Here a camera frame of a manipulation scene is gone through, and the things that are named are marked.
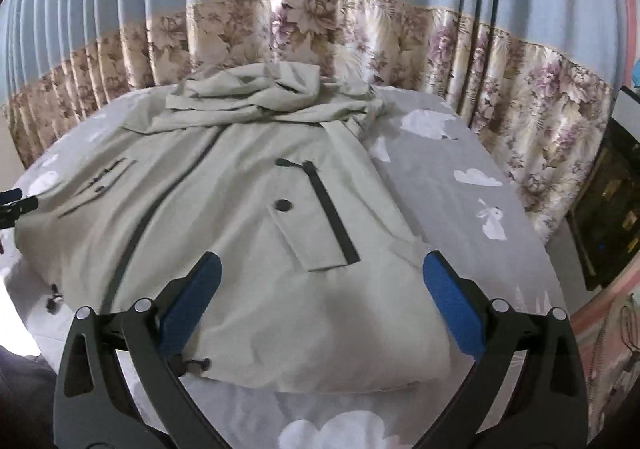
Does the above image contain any beige hooded jacket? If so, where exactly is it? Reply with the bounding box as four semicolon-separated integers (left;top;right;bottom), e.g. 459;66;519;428
14;61;451;392

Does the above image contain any grey printed bed sheet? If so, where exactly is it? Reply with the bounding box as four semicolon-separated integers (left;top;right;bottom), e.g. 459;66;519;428
0;84;576;449

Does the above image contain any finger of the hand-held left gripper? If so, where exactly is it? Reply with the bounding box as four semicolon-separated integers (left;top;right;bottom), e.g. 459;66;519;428
0;189;40;230

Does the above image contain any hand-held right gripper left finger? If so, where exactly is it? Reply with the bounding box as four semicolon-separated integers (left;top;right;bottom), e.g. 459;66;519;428
52;251;231;449

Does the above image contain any dark cabinet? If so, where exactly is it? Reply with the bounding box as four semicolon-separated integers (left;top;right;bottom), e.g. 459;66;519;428
567;116;640;292

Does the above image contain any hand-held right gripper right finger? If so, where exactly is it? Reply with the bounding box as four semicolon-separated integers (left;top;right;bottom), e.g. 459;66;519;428
415;250;588;449

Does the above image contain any pink patterned blanket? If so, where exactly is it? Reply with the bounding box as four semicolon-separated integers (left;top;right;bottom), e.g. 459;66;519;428
570;274;640;440

